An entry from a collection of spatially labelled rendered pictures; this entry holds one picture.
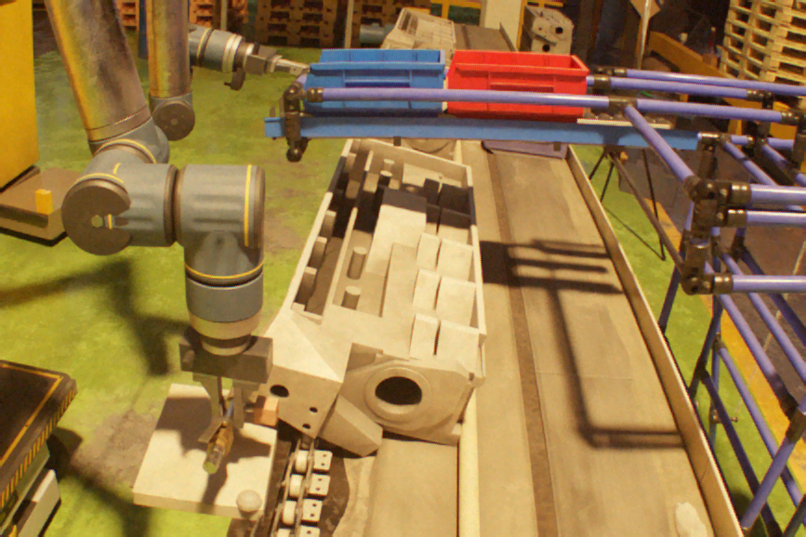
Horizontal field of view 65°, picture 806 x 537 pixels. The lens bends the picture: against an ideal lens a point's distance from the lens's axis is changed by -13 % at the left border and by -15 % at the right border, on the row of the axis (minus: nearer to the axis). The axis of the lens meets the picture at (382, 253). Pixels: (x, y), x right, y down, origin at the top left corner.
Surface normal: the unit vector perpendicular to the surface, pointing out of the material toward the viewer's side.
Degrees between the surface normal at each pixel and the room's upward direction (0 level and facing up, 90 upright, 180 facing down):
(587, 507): 0
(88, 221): 90
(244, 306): 90
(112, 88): 82
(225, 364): 90
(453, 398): 90
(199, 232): 103
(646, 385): 2
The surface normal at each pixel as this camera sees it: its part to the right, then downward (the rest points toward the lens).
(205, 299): -0.22, 0.42
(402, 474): 0.09, -0.89
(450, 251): 0.18, -0.52
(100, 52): 0.57, 0.29
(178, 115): 0.35, 0.45
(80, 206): 0.11, 0.46
